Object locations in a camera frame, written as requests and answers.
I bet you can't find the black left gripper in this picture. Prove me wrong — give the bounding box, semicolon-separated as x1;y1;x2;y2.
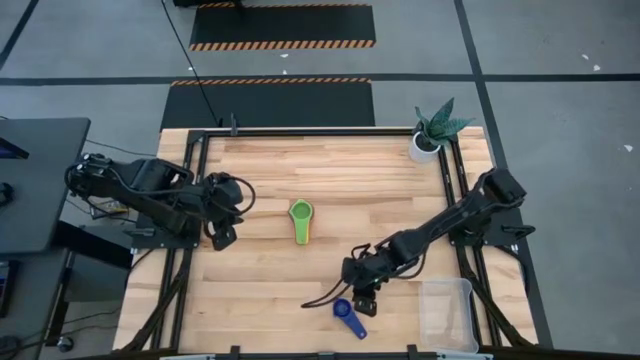
199;172;246;252

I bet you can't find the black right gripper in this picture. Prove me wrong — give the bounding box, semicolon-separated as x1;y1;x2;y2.
341;252;389;318

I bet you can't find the small indigo measuring cup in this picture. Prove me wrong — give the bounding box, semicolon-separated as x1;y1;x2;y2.
332;297;369;341

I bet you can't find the yellow measuring cup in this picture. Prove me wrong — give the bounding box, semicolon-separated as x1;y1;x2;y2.
288;199;315;246

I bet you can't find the clear plastic basket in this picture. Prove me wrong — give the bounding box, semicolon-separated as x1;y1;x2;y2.
417;276;480;355

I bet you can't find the black power supply box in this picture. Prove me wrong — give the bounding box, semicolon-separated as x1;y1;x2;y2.
89;198;129;217

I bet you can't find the black hazard-striped floor mat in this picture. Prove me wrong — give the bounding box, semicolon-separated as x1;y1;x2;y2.
159;77;376;129
188;2;377;52

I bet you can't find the snake plant in white pot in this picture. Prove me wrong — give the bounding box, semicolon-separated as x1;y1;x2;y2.
408;96;476;164

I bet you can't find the grey desk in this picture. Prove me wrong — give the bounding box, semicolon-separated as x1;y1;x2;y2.
0;117;92;256

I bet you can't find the dark laptop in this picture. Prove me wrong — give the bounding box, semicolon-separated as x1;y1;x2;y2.
0;137;30;161

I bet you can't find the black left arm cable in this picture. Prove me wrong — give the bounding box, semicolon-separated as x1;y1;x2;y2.
202;172;257;239

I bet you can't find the black table frame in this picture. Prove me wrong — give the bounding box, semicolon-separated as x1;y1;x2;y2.
119;127;540;360

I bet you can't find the black floor cable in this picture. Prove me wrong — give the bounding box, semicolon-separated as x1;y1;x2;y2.
159;0;224;127

